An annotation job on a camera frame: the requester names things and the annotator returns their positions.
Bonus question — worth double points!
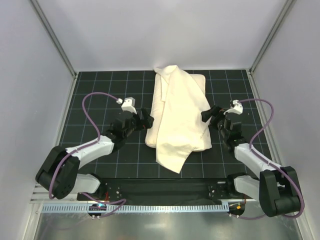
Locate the cream pillowcase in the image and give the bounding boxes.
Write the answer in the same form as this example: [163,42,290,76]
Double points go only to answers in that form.
[145,65,212,174]

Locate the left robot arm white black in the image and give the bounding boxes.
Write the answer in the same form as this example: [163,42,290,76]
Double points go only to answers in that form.
[35,108,154,201]

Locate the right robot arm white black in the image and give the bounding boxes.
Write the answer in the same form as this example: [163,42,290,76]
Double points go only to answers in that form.
[201,105,304,218]

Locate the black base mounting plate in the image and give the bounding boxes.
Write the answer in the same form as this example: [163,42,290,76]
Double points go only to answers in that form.
[90,178,245,206]

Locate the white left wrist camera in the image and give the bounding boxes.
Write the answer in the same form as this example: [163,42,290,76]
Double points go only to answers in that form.
[121,97,137,115]

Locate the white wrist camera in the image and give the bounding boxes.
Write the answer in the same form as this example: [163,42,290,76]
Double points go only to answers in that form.
[121,97,137,115]
[228,100,243,115]

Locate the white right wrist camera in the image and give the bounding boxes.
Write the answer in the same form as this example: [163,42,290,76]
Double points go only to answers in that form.
[228,100,243,115]

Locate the slotted grey cable duct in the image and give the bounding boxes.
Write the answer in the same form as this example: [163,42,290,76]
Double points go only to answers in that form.
[41,202,229,214]

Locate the aluminium front rail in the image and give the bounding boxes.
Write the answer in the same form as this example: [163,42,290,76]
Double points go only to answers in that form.
[29,183,81,205]

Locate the right aluminium frame post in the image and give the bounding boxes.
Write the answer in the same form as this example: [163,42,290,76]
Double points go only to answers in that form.
[249,0,296,74]

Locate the aluminium frame post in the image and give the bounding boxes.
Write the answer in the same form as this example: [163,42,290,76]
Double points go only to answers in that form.
[29,0,77,78]
[249,0,296,74]

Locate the left aluminium frame post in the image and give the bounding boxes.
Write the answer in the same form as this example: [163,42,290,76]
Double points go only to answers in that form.
[29,0,77,78]

